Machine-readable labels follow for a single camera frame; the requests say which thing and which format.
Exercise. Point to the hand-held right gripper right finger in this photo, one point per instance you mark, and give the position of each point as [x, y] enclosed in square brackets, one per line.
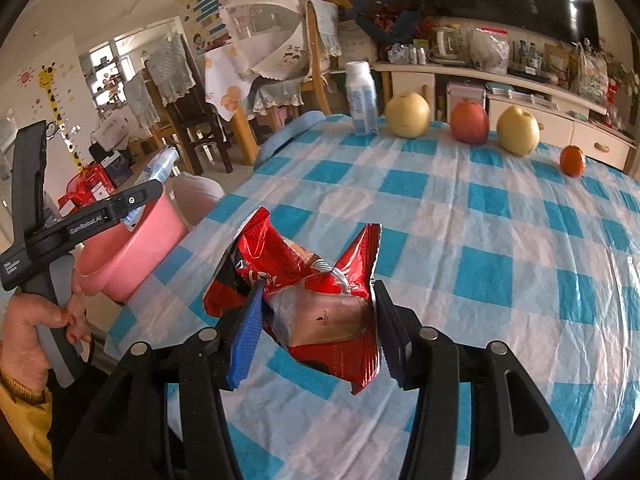
[392, 345]

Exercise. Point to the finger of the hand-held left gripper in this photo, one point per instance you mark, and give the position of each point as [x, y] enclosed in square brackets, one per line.
[29, 180]
[137, 197]

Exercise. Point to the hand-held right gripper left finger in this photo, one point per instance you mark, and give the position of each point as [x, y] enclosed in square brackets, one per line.
[247, 340]

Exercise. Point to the crushed clear plastic bottle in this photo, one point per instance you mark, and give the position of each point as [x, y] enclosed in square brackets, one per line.
[160, 165]

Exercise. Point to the pink plastic basin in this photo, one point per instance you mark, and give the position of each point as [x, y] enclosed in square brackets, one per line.
[140, 250]

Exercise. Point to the red snack bag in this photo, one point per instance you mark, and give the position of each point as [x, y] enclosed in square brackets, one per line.
[270, 260]

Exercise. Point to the person's left forearm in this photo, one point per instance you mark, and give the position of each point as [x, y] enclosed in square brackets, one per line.
[25, 410]

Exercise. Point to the person's left hand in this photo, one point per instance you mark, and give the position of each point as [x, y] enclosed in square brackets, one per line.
[20, 330]

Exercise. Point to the dark shopping bag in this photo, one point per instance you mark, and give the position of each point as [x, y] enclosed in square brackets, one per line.
[117, 167]

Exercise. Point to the red gift bag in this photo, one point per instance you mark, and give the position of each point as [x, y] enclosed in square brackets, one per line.
[82, 185]

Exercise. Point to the white shopping bag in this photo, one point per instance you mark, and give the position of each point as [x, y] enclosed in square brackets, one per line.
[112, 132]

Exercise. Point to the dark wooden chair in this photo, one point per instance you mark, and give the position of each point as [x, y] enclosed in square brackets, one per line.
[187, 115]

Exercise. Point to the blue checked plastic tablecloth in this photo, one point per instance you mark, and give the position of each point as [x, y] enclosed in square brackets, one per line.
[450, 240]

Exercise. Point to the orange print tablecloth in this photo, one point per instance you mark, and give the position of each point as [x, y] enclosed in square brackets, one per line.
[222, 90]

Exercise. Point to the light wooden chair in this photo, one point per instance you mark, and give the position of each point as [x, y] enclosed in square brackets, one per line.
[312, 60]

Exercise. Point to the yellow pear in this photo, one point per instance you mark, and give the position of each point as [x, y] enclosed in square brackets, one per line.
[407, 115]
[519, 130]

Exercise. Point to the red apple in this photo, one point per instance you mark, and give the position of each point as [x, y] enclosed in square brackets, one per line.
[470, 122]

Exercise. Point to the white plastic bottle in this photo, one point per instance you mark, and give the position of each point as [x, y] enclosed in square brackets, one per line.
[361, 102]

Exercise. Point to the orange tangerine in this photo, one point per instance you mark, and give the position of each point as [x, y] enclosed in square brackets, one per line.
[572, 161]

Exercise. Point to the silver metal case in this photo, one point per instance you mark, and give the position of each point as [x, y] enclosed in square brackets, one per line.
[465, 91]

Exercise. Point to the cream television cabinet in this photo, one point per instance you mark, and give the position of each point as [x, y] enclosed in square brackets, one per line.
[555, 127]

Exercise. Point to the row of small bottles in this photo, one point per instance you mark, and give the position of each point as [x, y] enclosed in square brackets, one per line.
[410, 54]

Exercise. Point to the white electric kettle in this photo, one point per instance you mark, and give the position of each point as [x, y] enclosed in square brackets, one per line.
[446, 44]

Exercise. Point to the dark wrapped flower bouquet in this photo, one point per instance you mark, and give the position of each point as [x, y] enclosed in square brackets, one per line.
[385, 15]

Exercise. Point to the clear plastic bag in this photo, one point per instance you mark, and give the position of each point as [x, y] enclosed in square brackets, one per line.
[487, 50]

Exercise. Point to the printed gift bag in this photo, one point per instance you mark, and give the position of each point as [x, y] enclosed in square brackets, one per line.
[592, 75]

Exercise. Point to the giraffe height wall sticker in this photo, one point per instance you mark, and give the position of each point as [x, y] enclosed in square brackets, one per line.
[50, 90]

